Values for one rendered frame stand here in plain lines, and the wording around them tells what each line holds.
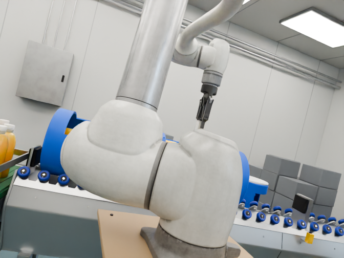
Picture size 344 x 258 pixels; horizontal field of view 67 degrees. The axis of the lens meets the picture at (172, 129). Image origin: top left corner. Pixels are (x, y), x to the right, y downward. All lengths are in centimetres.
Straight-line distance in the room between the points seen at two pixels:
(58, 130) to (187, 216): 71
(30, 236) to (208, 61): 103
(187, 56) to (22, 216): 92
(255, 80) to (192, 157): 500
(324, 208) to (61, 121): 411
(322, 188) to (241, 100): 208
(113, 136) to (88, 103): 388
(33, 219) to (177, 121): 377
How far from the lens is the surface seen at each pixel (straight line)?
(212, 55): 120
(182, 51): 117
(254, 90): 546
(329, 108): 681
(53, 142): 109
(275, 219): 140
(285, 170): 449
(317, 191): 446
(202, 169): 51
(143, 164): 52
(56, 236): 123
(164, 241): 57
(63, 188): 115
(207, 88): 119
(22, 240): 129
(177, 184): 51
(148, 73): 59
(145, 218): 77
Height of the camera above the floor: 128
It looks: 1 degrees down
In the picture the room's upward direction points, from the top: 14 degrees clockwise
